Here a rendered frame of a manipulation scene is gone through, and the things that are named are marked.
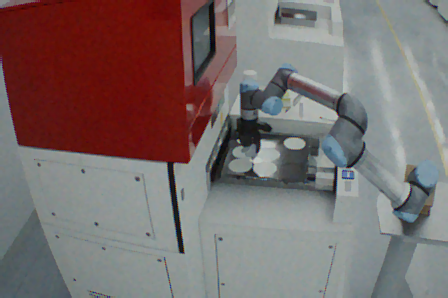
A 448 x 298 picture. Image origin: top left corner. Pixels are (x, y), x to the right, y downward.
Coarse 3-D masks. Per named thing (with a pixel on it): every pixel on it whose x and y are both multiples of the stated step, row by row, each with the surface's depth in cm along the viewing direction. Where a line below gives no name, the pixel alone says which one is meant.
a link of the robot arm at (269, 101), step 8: (272, 88) 186; (280, 88) 186; (256, 96) 188; (264, 96) 186; (272, 96) 185; (280, 96) 187; (256, 104) 188; (264, 104) 185; (272, 104) 183; (280, 104) 186; (264, 112) 188; (272, 112) 185; (280, 112) 187
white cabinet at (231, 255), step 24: (216, 240) 197; (240, 240) 194; (264, 240) 191; (288, 240) 189; (312, 240) 187; (336, 240) 184; (216, 264) 205; (240, 264) 201; (264, 264) 199; (288, 264) 196; (312, 264) 194; (336, 264) 192; (216, 288) 214; (240, 288) 211; (264, 288) 208; (288, 288) 205; (312, 288) 202; (336, 288) 200
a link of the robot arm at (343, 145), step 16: (336, 128) 159; (352, 128) 156; (336, 144) 156; (352, 144) 156; (336, 160) 159; (352, 160) 158; (368, 160) 160; (368, 176) 162; (384, 176) 161; (384, 192) 164; (400, 192) 163; (416, 192) 164; (400, 208) 164; (416, 208) 163
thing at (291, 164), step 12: (240, 144) 224; (264, 144) 224; (276, 144) 224; (228, 156) 217; (288, 156) 215; (300, 156) 215; (228, 168) 209; (252, 168) 208; (276, 168) 208; (288, 168) 207; (300, 168) 207
